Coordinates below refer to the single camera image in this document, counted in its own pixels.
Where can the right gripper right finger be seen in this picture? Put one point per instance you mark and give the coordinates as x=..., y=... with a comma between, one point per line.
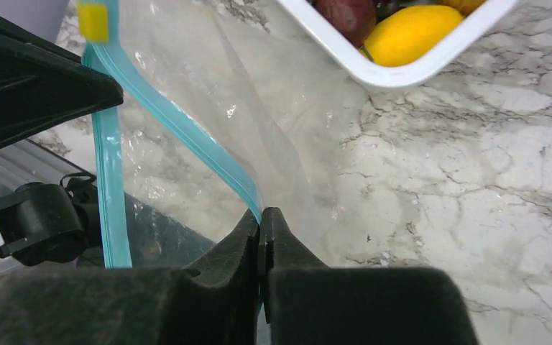
x=307, y=302

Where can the white plastic bin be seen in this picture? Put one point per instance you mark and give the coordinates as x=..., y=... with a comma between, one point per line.
x=373, y=76

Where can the yellow lemon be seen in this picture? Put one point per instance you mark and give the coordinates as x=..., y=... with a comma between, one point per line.
x=409, y=34

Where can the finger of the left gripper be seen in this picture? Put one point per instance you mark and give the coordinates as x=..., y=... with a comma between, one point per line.
x=43, y=85

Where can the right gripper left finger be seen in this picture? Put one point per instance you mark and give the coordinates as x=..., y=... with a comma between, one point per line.
x=214, y=300

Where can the clear zip top bag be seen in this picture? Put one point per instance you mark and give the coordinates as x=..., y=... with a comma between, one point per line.
x=218, y=119

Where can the dark purple passion fruit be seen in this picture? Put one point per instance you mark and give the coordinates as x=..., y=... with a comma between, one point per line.
x=354, y=19

